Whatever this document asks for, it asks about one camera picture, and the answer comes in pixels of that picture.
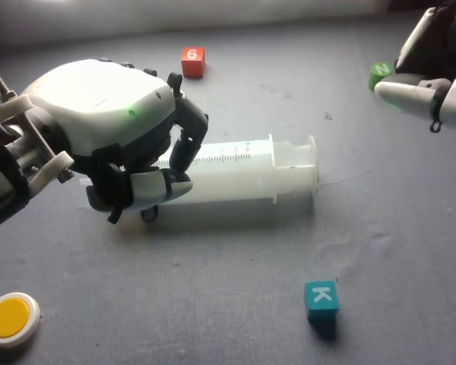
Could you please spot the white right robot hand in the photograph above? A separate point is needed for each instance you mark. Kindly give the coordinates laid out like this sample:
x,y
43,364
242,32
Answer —
x,y
410,95

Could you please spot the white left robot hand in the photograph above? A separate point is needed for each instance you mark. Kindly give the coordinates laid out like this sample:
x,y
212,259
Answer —
x,y
99,99

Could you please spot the large white plastic syringe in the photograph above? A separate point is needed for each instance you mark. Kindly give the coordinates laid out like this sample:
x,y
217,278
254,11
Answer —
x,y
232,178

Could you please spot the green letter N cylinder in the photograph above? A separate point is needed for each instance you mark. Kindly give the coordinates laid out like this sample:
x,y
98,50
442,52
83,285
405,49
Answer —
x,y
378,74

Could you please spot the red number block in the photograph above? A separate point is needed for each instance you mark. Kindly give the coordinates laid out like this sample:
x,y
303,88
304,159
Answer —
x,y
193,64

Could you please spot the white backdrop board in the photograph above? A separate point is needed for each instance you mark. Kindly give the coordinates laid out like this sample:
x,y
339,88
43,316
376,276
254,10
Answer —
x,y
175,15

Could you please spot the grey table cloth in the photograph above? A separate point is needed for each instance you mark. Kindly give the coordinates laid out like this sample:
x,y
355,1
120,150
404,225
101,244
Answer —
x,y
228,266

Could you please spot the teal letter K block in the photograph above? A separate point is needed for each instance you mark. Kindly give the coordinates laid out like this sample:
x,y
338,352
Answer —
x,y
321,300

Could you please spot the yellow button white disc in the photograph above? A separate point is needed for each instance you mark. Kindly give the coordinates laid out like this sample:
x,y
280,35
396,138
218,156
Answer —
x,y
9,317

